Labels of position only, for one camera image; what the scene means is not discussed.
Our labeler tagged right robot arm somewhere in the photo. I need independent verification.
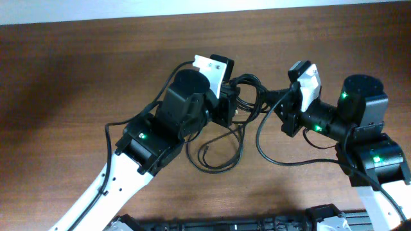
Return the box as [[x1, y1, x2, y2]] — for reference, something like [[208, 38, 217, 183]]
[[267, 74, 410, 230]]

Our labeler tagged thin black USB cable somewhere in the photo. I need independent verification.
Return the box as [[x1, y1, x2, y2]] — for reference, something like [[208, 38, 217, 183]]
[[185, 110, 247, 175]]

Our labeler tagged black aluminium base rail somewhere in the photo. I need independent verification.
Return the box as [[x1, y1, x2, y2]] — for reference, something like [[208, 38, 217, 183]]
[[105, 210, 374, 231]]

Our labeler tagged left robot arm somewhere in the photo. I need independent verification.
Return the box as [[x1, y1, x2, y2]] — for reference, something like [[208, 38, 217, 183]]
[[52, 69, 238, 230]]

